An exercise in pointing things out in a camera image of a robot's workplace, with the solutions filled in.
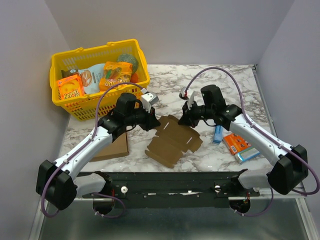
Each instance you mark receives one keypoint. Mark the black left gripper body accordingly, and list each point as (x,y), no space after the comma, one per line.
(142,117)

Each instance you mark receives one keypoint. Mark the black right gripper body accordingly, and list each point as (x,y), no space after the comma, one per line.
(186,115)

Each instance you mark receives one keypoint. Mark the brown cardboard box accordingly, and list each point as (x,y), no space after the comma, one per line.
(119,148)
(172,141)

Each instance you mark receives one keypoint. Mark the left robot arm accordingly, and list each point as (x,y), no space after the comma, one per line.
(59,182)

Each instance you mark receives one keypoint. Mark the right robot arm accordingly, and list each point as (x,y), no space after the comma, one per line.
(287,162)

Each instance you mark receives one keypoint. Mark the blue small box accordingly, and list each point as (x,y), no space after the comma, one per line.
(218,134)

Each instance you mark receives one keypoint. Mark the folded brown cardboard box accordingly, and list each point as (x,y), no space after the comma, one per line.
(119,148)

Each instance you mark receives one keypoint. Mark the orange small box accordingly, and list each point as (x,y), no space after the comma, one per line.
(235,143)

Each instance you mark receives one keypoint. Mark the orange snack box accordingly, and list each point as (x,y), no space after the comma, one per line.
(70,87)

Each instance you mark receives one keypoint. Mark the orange round fruit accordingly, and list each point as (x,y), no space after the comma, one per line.
(134,78)

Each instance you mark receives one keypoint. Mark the yellow mango gummy bag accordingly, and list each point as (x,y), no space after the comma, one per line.
(114,73)

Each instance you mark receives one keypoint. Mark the yellow plastic shopping basket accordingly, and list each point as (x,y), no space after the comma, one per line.
(84,107)

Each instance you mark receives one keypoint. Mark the grey green round sponge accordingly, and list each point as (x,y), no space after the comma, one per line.
(129,58)

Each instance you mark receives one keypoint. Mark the light blue mint pack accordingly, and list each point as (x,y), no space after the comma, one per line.
(247,154)

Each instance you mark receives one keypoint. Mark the light blue cassava chips bag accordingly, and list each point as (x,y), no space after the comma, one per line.
(91,77)

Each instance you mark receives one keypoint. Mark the dark brown snack packet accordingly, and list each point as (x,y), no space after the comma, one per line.
(68,73)

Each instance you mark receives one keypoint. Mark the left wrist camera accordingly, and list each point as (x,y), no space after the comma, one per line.
(148,100)

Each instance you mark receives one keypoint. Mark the black mounting base plate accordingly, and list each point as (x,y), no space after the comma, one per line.
(168,190)

